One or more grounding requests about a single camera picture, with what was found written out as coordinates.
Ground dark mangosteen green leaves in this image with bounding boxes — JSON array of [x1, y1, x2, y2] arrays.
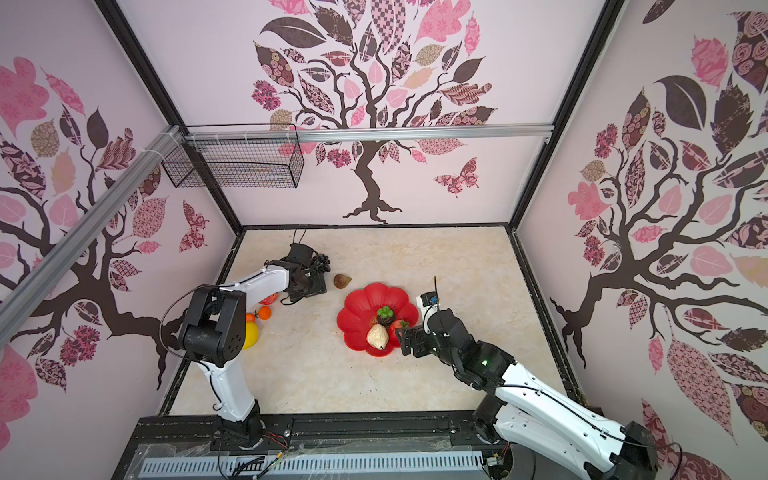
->
[[376, 305, 395, 327]]

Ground cream white pear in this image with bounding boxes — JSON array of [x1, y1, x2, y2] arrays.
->
[[366, 323, 390, 351]]

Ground red flower-shaped bowl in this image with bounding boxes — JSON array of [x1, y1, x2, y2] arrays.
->
[[337, 283, 420, 357]]

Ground yellow lemon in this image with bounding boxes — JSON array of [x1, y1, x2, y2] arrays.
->
[[243, 322, 260, 350]]

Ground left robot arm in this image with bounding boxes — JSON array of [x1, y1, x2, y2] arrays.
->
[[166, 242, 331, 450]]

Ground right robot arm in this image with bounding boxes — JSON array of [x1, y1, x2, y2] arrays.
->
[[396, 309, 660, 479]]

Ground dark grape bunch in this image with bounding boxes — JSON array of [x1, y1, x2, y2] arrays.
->
[[312, 254, 331, 274]]

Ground brown green fig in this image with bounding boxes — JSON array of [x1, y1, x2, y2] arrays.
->
[[333, 273, 351, 289]]

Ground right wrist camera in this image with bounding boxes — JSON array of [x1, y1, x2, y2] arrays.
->
[[417, 291, 439, 334]]

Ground black wire basket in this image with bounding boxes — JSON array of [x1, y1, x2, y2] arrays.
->
[[162, 123, 305, 189]]

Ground aluminium rail back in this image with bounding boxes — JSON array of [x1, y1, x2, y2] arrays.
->
[[185, 123, 554, 143]]

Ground aluminium rail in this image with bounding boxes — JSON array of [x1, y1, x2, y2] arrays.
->
[[1, 125, 183, 345], [185, 123, 554, 143]]

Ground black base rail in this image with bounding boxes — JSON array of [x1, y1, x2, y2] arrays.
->
[[111, 406, 632, 480]]

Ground white cable duct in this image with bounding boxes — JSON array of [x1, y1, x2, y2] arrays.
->
[[127, 451, 486, 479]]

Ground aluminium rail left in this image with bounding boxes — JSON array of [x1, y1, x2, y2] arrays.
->
[[1, 125, 183, 345]]

